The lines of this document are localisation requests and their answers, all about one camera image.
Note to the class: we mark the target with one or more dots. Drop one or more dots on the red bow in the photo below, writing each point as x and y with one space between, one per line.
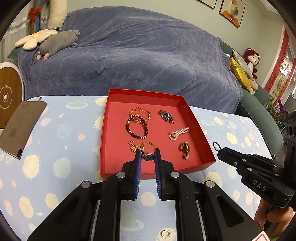
34 14

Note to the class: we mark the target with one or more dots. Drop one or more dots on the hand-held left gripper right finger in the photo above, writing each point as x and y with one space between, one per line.
158 171

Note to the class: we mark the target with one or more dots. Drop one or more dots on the blue curtain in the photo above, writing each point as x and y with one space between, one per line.
39 22

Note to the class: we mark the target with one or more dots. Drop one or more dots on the sofa with blue-grey cover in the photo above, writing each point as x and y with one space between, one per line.
138 58

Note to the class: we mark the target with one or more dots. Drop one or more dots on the silver tinsel garland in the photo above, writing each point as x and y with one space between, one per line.
18 24

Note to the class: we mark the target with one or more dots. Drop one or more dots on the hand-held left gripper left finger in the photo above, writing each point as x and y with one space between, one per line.
138 171

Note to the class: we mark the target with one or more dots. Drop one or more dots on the red cardboard box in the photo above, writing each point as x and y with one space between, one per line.
159 136

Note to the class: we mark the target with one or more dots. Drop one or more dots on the red window trim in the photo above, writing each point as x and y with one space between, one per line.
275 67

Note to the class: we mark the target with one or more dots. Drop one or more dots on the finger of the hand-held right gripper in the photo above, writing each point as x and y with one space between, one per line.
233 154
231 163

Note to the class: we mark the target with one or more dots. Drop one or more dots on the round white wood-faced device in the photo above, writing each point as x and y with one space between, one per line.
9 92

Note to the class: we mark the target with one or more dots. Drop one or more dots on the small framed picture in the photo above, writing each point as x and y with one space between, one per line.
208 2

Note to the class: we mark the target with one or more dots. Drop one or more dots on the framed picture with cup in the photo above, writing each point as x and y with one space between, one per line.
232 11

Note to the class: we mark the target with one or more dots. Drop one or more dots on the gold hoop with black charm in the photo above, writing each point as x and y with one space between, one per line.
148 158

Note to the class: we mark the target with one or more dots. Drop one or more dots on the brown leather notebook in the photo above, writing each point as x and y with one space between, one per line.
20 129

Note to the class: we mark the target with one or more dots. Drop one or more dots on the green potted plant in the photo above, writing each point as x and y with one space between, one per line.
276 113

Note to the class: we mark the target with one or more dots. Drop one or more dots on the gold cushion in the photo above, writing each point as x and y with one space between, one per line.
240 76

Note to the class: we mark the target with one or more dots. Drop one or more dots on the person's right hand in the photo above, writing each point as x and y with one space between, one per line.
277 217

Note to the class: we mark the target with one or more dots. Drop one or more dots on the red monkey plush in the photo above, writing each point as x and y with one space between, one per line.
252 60

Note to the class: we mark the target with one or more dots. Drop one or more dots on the gold bangle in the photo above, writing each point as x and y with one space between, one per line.
141 109

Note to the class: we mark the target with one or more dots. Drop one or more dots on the silver wristwatch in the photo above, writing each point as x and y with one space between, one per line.
165 115

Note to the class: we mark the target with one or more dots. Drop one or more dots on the white sheer curtain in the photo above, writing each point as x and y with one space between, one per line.
23 11

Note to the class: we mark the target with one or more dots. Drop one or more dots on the cream flower cushion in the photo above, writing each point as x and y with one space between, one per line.
30 41

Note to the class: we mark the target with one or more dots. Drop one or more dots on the grey plush toy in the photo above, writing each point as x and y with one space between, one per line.
57 44

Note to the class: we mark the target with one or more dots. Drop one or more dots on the green sofa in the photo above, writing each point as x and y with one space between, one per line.
259 109

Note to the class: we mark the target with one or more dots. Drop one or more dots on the silver-green cushion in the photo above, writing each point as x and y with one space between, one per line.
240 60

